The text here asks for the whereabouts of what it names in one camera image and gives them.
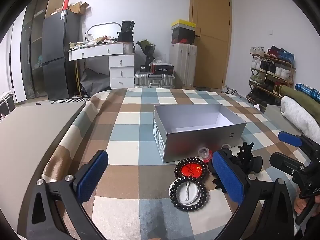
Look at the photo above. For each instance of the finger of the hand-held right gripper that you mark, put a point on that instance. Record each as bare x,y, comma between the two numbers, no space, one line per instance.
290,139
285,162

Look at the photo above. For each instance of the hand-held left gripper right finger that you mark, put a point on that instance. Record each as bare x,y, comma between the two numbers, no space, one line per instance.
228,177

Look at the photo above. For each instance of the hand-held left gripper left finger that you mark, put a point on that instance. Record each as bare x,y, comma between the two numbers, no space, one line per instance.
92,177

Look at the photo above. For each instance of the large black claw clip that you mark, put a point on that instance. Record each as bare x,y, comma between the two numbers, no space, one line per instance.
250,161

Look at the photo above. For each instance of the silver round badge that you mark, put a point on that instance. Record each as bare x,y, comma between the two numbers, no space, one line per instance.
188,193

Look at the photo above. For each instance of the grey cardboard box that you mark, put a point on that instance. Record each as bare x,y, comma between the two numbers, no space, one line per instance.
200,135

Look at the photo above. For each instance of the person's right hand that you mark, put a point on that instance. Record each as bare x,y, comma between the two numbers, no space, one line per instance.
301,206

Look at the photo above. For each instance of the white rolled blanket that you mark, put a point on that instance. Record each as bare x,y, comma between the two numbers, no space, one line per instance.
297,115

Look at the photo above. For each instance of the grey slab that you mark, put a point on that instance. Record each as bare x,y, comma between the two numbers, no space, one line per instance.
272,111

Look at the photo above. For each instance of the red round badge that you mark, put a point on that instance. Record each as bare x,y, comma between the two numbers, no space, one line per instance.
191,170

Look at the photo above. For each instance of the green rolled mat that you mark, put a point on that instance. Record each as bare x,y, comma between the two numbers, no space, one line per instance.
292,93

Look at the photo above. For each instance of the blue plaid roll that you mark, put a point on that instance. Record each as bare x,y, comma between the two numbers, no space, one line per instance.
308,91

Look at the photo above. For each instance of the checked tablecloth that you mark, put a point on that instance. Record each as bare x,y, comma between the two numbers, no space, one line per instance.
130,130

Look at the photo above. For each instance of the wooden shoe rack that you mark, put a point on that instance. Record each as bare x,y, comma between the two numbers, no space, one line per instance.
292,70

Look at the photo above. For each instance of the rows of shoes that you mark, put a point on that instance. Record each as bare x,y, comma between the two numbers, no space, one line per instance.
270,67

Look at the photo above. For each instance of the pair of sandals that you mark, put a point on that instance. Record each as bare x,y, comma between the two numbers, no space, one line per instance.
228,89

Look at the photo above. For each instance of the striped rug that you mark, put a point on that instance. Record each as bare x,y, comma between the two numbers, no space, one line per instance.
70,100

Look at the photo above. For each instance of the dark grey cloth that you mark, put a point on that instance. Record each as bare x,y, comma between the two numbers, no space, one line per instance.
95,82

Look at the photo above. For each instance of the silver suitcase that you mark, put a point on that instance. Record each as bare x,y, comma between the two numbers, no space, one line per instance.
155,80

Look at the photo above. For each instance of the white vanity desk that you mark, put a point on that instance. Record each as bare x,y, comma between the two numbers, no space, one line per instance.
120,62

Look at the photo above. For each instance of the wooden door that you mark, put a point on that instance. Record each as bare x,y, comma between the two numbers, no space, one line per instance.
212,42

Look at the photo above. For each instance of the white suitcase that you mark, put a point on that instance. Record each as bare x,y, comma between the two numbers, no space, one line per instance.
182,62

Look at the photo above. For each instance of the black refrigerator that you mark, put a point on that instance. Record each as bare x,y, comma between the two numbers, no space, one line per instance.
58,55

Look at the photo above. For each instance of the red and black box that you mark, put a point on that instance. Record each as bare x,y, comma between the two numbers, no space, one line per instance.
162,68

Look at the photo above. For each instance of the white ribbed bin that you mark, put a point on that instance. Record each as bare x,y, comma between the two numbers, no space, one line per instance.
129,48

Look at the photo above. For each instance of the desk clutter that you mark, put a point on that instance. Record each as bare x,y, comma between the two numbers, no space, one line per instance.
90,42

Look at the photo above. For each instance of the glass door cabinet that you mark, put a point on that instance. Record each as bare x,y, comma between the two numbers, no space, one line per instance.
32,55

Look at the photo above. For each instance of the black wrapped bouquet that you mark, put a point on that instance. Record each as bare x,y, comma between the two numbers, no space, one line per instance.
147,50

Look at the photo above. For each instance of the oval mirror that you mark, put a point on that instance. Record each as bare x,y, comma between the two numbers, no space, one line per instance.
102,31

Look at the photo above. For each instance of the black shoe box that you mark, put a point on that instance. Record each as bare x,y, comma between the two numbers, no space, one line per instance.
182,36

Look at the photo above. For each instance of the black bag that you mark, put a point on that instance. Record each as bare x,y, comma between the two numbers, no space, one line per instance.
126,31

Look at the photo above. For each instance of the yellow lid box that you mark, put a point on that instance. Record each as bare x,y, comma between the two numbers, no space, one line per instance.
183,23

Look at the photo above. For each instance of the cardboard boxes on refrigerator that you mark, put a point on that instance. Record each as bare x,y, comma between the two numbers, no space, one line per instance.
75,7

